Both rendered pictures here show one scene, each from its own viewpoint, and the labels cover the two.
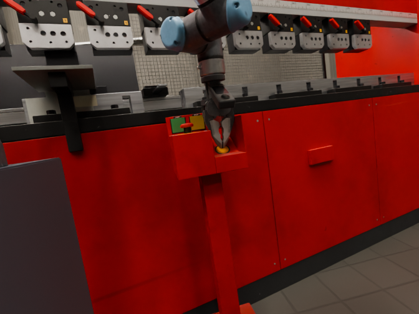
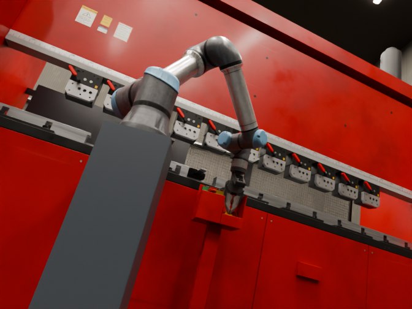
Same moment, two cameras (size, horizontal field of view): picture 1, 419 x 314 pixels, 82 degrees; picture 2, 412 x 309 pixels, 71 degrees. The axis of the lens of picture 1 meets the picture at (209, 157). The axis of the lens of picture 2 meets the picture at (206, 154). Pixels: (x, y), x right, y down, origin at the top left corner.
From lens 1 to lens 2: 0.64 m
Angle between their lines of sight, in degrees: 27
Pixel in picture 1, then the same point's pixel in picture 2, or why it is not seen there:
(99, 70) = not seen: hidden behind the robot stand
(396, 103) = (395, 261)
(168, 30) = (222, 137)
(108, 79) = not seen: hidden behind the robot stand
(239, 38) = (267, 160)
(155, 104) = not seen: hidden behind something
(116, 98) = (173, 164)
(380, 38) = (399, 209)
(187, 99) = (216, 184)
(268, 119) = (270, 221)
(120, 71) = (175, 154)
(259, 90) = (272, 200)
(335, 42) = (344, 191)
